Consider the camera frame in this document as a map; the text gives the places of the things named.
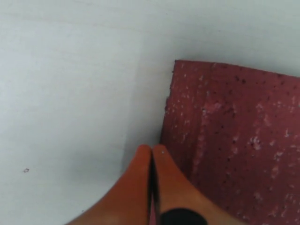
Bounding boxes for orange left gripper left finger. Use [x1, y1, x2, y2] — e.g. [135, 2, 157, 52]
[69, 145, 151, 225]

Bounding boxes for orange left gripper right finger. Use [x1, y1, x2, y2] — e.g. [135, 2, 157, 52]
[152, 145, 237, 225]

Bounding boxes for red brick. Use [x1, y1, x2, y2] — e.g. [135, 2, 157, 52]
[160, 60, 300, 225]

